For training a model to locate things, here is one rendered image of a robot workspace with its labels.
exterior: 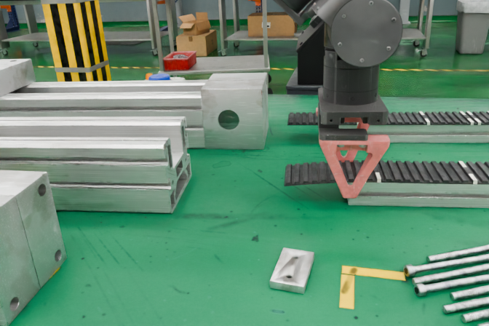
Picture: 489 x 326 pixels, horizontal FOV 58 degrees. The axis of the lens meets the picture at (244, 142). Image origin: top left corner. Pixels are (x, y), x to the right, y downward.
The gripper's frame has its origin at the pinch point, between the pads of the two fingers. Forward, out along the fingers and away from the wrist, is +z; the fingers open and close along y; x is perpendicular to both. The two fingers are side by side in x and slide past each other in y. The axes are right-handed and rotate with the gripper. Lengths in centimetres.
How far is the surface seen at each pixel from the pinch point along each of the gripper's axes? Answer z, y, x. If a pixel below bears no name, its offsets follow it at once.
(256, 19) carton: 25, -494, -61
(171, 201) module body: 2.3, 2.7, -20.2
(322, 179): -0.2, 1.5, -2.8
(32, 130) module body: -4.6, -2.5, -39.4
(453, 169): -0.3, -1.4, 12.1
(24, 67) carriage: -9, -22, -52
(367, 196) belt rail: 1.9, 1.5, 2.2
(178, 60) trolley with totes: 38, -298, -104
